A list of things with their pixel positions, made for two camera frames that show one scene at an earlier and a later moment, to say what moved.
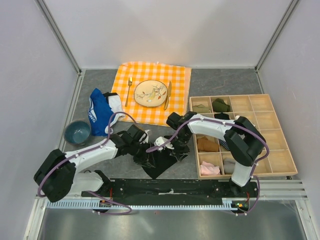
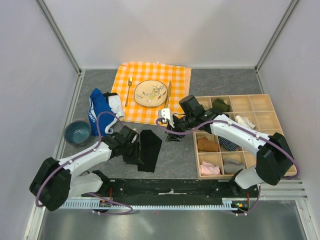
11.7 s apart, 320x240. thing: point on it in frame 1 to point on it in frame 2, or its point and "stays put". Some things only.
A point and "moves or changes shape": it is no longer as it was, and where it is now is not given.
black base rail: x=134 y=189 stays put
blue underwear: x=99 y=113 stays put
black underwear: x=162 y=161 moves or changes shape
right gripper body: x=180 y=144 to x=180 y=124
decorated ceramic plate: x=150 y=93 stays put
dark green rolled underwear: x=218 y=105 stays put
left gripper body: x=142 y=156 to x=131 y=153
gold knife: x=166 y=103 stays put
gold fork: x=129 y=82 stays put
